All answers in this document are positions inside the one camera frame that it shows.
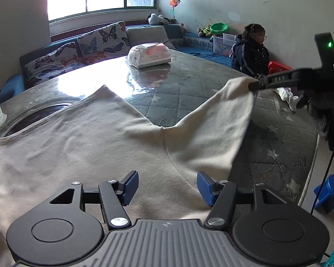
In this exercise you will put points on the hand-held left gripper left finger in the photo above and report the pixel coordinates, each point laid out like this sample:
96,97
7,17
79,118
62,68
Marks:
129,187

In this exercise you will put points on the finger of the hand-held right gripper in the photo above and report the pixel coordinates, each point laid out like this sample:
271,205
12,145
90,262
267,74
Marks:
260,85

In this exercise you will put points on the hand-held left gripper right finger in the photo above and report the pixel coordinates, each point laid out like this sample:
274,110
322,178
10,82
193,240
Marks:
206,189

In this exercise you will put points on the cream pants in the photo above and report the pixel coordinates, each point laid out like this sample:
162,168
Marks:
86,144

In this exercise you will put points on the red plastic stool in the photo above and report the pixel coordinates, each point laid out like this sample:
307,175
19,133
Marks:
278,66

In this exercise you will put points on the white cloth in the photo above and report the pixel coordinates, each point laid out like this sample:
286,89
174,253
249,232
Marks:
288,96

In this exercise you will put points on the clear plastic storage box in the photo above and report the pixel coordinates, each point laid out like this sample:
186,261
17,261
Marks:
222,46

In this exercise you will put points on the green plastic basin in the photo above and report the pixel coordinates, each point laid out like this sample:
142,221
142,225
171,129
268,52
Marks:
219,27

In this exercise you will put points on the blue sofa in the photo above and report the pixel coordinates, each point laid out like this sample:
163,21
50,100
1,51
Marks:
200,44

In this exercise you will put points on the green plush toy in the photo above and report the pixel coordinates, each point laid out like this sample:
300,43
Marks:
206,30

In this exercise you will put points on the white pink tissue pack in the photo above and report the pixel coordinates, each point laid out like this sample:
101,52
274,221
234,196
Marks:
147,57

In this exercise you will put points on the colourful pinwheel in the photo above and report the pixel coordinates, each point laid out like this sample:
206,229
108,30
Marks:
174,1

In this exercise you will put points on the black round induction cooktop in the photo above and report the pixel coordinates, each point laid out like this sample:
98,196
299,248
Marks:
25,123

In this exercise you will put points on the panda plush toy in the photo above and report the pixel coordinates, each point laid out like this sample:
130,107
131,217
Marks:
154,19

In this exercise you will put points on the blue plastic stool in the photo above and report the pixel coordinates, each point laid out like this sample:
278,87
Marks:
331,192

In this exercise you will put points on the grey cushion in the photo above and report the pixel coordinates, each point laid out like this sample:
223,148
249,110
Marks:
144,34

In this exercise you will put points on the butterfly print cushion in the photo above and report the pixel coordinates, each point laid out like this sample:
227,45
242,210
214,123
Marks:
103,41
53,64

